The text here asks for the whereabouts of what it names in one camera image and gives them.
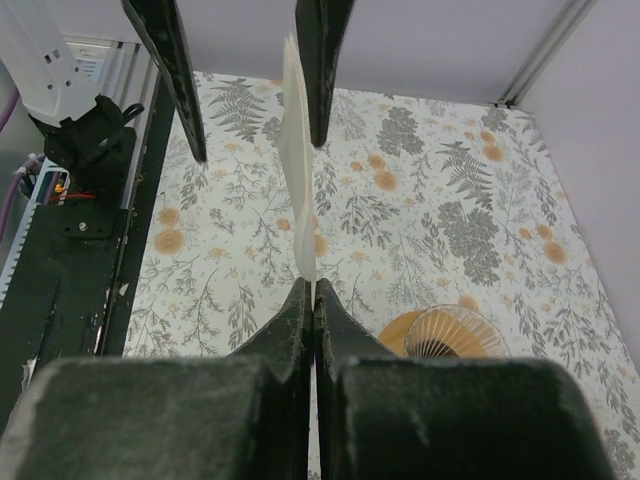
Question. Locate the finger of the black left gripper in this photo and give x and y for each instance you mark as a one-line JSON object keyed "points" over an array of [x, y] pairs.
{"points": [[321, 26], [159, 26]]}

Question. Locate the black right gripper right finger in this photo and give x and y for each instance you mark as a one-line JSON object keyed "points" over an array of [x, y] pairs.
{"points": [[386, 417]]}

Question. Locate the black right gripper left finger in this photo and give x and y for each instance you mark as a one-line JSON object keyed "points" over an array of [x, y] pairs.
{"points": [[242, 416]]}

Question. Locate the round wooden dripper base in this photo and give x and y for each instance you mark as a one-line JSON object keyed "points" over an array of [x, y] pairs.
{"points": [[400, 337]]}

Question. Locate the clear glass dripper cone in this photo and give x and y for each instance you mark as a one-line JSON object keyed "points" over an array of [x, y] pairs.
{"points": [[453, 331]]}

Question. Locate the white paper coffee filter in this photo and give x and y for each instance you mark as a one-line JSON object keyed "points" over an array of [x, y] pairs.
{"points": [[295, 154]]}

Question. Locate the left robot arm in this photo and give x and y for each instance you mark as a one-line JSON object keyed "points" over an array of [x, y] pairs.
{"points": [[84, 129]]}

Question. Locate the white slotted cable duct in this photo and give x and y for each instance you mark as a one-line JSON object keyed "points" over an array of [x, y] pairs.
{"points": [[41, 193]]}

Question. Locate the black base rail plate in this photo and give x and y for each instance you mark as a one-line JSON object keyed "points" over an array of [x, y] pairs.
{"points": [[71, 293]]}

